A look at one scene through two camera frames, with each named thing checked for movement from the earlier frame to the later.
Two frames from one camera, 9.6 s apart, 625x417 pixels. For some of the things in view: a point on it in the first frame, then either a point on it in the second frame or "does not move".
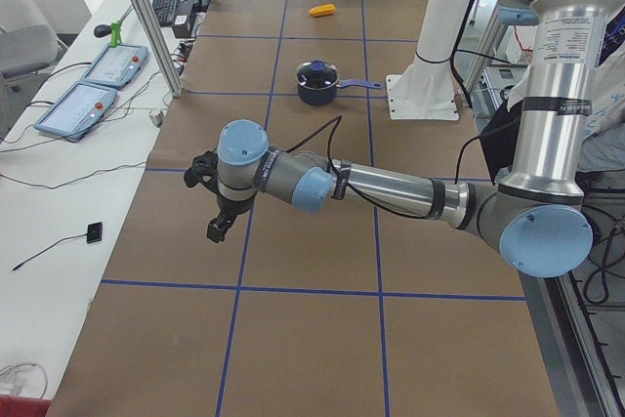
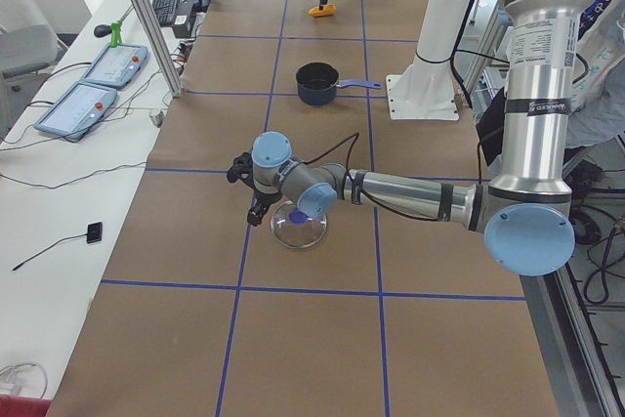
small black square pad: [94, 232] does not move
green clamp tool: [116, 37] does not move
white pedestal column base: [425, 90] does not move
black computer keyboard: [165, 0] does not move
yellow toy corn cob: [322, 10] does not move
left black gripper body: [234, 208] -> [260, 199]
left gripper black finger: [219, 226] -> [255, 214]
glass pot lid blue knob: [317, 75] -> [294, 229]
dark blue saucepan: [318, 80] does not move
